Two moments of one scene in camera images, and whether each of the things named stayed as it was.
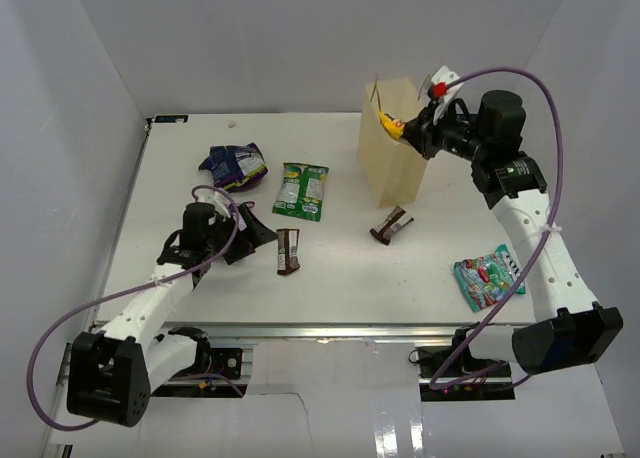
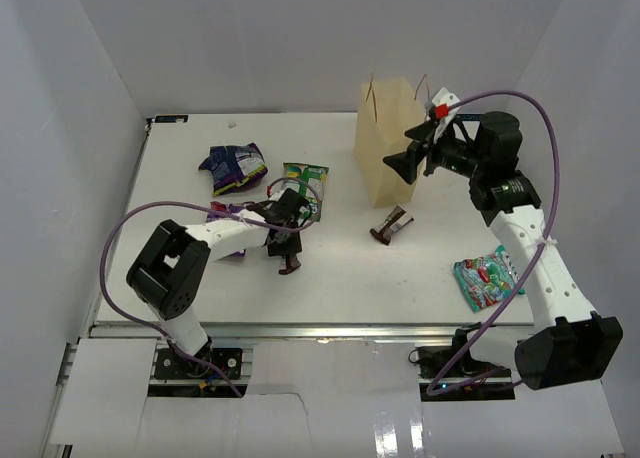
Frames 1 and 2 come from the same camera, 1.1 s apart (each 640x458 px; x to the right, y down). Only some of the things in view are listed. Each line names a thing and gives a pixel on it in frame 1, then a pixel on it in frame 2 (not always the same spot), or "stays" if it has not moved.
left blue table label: x=171 y=118 stays
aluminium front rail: x=342 y=331 stays
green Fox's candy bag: x=301 y=191 stays
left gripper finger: x=239 y=251 -> x=276 y=243
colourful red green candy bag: x=483 y=279 stays
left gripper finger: x=256 y=232 -> x=293 y=243
